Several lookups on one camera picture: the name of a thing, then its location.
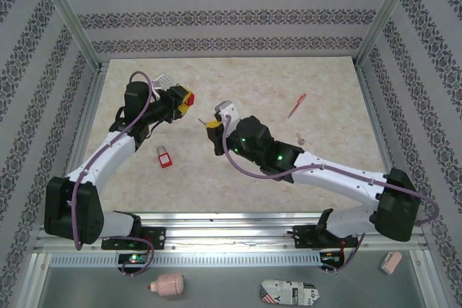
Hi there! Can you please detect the red pen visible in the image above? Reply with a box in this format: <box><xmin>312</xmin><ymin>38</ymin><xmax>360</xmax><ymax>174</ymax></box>
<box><xmin>287</xmin><ymin>93</ymin><xmax>307</xmax><ymax>118</ymax></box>

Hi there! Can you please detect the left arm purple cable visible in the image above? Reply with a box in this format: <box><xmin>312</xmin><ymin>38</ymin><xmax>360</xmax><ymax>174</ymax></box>
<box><xmin>71</xmin><ymin>71</ymin><xmax>162</xmax><ymax>278</ymax></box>

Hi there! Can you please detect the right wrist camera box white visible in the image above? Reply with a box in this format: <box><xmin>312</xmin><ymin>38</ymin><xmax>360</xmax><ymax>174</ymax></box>
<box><xmin>214</xmin><ymin>100</ymin><xmax>240</xmax><ymax>132</ymax></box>

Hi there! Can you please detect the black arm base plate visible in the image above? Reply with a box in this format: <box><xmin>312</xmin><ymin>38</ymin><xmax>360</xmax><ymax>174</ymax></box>
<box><xmin>101</xmin><ymin>226</ymin><xmax>167</xmax><ymax>250</ymax></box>
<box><xmin>294</xmin><ymin>224</ymin><xmax>360</xmax><ymax>250</ymax></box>

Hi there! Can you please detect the pink white small case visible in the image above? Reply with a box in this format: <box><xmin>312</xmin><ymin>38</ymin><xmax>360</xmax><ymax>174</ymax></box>
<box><xmin>380</xmin><ymin>251</ymin><xmax>403</xmax><ymax>274</ymax></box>

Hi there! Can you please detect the aluminium frame post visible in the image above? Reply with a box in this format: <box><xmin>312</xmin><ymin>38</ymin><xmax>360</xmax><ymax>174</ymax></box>
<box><xmin>32</xmin><ymin>0</ymin><xmax>105</xmax><ymax>71</ymax></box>
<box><xmin>354</xmin><ymin>0</ymin><xmax>422</xmax><ymax>67</ymax></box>

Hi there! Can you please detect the pink small bottle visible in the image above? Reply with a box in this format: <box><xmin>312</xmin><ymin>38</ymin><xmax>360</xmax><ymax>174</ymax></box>
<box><xmin>147</xmin><ymin>272</ymin><xmax>185</xmax><ymax>296</ymax></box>

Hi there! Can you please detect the slotted grey cable duct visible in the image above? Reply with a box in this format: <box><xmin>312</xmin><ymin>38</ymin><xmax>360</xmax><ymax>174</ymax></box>
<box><xmin>50</xmin><ymin>252</ymin><xmax>322</xmax><ymax>267</ymax></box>

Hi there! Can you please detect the aluminium mounting rail frame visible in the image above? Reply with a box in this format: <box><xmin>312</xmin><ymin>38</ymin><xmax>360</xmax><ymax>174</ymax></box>
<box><xmin>34</xmin><ymin>212</ymin><xmax>429</xmax><ymax>252</ymax></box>

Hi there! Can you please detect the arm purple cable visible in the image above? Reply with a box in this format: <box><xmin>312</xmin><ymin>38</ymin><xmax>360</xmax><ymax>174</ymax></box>
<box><xmin>220</xmin><ymin>115</ymin><xmax>441</xmax><ymax>275</ymax></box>
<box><xmin>71</xmin><ymin>71</ymin><xmax>162</xmax><ymax>278</ymax></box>

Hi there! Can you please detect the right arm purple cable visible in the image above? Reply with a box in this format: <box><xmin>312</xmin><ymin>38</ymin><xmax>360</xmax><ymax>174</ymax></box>
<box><xmin>220</xmin><ymin>115</ymin><xmax>441</xmax><ymax>275</ymax></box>

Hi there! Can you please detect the white scientific calculator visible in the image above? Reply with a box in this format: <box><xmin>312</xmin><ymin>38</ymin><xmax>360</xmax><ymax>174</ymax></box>
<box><xmin>153</xmin><ymin>74</ymin><xmax>178</xmax><ymax>91</ymax></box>

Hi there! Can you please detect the newspaper print pencil case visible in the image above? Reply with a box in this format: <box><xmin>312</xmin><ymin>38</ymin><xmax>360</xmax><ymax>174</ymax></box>
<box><xmin>259</xmin><ymin>279</ymin><xmax>321</xmax><ymax>306</ymax></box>

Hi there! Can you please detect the aluminium side rail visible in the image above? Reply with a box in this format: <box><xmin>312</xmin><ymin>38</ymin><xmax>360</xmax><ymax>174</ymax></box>
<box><xmin>50</xmin><ymin>64</ymin><xmax>109</xmax><ymax>224</ymax></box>
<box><xmin>355</xmin><ymin>64</ymin><xmax>414</xmax><ymax>223</ymax></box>

